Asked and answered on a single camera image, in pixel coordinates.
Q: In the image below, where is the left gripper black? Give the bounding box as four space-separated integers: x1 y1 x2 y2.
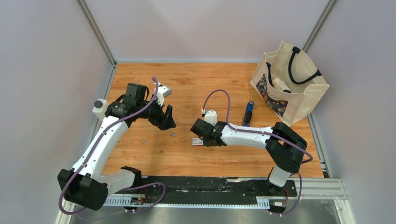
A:
136 94 176 130

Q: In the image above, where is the red white staple box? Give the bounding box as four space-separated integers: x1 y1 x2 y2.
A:
191 138 204 146

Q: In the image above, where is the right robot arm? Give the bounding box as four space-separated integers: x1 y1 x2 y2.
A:
190 119 312 196

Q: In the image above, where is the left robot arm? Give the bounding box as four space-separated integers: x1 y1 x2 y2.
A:
57 78 176 215

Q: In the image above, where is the white bottle black cap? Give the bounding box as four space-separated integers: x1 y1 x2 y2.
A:
92 99 109 122

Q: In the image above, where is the white item inside bag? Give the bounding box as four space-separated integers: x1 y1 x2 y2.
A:
272 78 292 93

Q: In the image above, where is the canvas tote bag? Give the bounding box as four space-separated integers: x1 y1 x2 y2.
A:
250 42 330 126

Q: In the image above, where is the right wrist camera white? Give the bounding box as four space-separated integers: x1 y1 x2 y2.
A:
201 108 218 126

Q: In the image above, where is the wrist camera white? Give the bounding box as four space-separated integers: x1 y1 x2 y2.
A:
201 108 218 126
156 84 172 106

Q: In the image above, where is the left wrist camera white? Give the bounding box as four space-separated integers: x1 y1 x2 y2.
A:
156 84 172 106

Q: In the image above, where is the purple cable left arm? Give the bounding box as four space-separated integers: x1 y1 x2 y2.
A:
58 77 166 216

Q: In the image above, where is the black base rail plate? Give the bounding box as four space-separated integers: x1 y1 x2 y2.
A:
130 176 298 206

